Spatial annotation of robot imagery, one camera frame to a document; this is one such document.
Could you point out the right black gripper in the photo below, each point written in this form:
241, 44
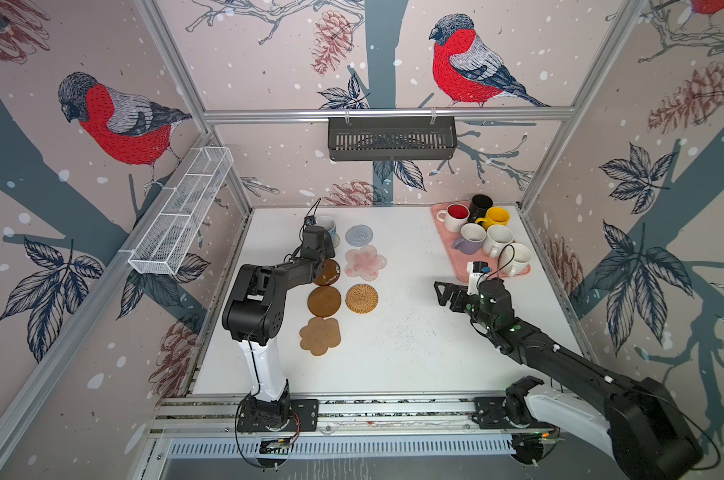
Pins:
460, 291

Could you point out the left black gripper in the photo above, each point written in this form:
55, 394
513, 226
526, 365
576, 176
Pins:
326, 242

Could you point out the light blue mug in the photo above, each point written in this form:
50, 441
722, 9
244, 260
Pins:
328, 223

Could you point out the dark brown scratched round coaster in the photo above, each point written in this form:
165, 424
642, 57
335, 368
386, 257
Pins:
329, 274

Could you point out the blue woven round coaster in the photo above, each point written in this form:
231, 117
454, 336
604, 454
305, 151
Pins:
359, 235

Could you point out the pink flower resin coaster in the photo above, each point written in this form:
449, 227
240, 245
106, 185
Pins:
365, 263

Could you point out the brown wooden round coaster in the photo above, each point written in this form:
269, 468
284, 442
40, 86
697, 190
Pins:
324, 301

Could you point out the rattan woven round coaster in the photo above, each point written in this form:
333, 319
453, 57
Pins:
362, 298

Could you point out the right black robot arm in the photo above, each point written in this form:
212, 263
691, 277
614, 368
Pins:
636, 423

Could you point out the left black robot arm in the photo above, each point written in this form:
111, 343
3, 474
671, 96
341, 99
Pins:
253, 315

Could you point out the small white cup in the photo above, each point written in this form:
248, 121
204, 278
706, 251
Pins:
471, 239

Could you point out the white mug red inside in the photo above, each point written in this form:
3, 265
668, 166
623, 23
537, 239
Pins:
453, 217

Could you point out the yellow mug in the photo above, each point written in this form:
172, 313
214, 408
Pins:
494, 216

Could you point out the black mug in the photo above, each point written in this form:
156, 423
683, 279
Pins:
478, 207

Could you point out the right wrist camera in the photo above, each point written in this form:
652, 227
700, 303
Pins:
476, 271

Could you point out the black hanging wire basket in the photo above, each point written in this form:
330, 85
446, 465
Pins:
392, 139

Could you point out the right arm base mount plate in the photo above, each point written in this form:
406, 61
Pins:
490, 414

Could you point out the white mesh wire shelf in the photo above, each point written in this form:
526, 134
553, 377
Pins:
171, 234

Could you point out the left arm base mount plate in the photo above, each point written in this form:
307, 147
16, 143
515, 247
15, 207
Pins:
302, 415

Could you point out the aluminium front rail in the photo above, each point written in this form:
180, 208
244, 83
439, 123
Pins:
215, 415

